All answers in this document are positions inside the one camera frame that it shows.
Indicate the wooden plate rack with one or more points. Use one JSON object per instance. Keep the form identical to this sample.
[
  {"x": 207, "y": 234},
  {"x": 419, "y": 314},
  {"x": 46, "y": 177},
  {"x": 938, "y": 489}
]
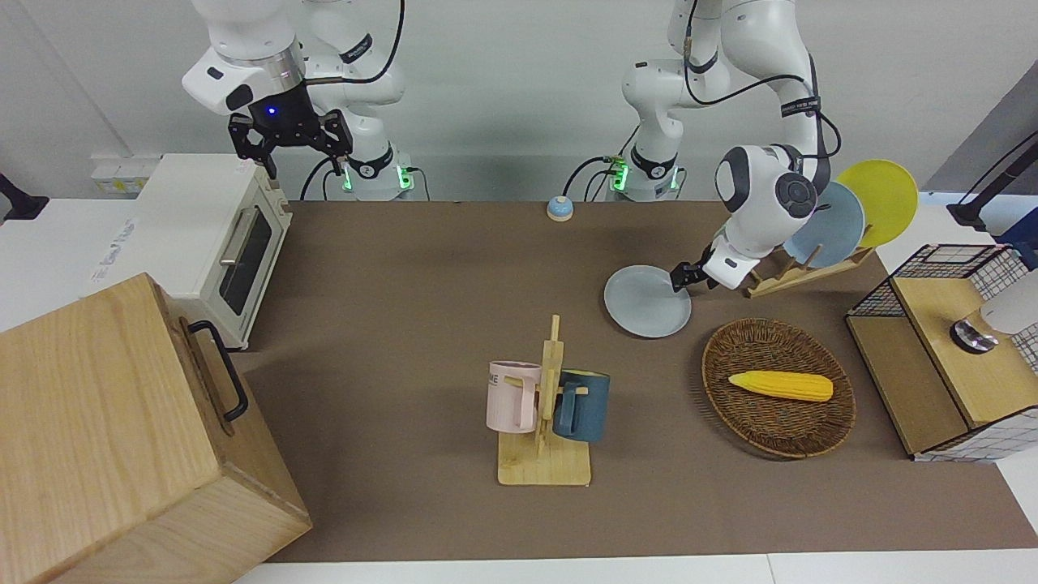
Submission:
[{"x": 799, "y": 276}]

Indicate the white toaster oven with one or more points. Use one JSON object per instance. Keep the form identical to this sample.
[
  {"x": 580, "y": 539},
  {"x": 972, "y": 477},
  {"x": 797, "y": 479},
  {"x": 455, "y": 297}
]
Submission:
[{"x": 195, "y": 219}]

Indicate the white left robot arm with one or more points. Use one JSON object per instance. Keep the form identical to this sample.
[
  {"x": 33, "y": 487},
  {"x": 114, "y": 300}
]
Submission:
[{"x": 762, "y": 186}]

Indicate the light blue plate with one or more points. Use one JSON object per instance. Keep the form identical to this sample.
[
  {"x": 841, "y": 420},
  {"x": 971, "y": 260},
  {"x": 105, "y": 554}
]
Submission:
[{"x": 839, "y": 231}]

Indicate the brown wicker basket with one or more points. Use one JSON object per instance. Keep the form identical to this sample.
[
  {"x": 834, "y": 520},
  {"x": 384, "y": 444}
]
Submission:
[{"x": 770, "y": 422}]

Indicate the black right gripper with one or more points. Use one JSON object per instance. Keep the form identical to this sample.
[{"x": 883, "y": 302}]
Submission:
[{"x": 282, "y": 113}]

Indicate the dark blue mug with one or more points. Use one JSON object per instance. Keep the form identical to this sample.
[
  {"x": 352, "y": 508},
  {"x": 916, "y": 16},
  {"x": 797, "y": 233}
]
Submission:
[{"x": 585, "y": 405}]

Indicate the yellow corn cob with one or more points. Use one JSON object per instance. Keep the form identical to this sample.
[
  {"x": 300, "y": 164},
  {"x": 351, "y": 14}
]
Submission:
[{"x": 782, "y": 386}]

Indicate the gray round plate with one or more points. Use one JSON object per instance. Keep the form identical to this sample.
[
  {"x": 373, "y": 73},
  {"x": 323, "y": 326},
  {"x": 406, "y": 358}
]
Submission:
[{"x": 645, "y": 304}]

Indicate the wooden cabinet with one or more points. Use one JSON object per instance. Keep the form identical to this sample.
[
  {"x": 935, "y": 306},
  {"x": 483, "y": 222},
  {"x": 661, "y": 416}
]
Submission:
[{"x": 105, "y": 422}]

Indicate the black camera stand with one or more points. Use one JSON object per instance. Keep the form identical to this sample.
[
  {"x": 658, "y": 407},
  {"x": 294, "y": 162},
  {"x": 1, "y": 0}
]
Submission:
[
  {"x": 18, "y": 203},
  {"x": 985, "y": 199}
]

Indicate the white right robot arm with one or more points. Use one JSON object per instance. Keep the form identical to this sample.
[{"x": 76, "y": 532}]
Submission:
[{"x": 243, "y": 32}]

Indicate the brown table mat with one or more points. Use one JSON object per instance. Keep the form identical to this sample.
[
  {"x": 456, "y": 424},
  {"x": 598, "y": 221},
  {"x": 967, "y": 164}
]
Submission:
[{"x": 405, "y": 324}]

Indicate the pink mug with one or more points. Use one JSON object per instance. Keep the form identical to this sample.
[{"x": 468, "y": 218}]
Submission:
[{"x": 507, "y": 401}]

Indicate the yellow plate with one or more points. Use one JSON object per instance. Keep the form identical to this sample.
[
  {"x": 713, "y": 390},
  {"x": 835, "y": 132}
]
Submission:
[{"x": 884, "y": 199}]

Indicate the white wall outlet box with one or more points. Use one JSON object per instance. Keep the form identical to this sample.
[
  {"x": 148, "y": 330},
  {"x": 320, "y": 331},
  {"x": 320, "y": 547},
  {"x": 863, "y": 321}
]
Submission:
[{"x": 122, "y": 174}]

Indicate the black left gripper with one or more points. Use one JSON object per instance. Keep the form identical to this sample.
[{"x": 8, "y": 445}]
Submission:
[{"x": 704, "y": 276}]

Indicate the wooden mug rack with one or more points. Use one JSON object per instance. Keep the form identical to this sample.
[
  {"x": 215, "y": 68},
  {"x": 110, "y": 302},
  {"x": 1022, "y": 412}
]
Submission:
[{"x": 543, "y": 466}]

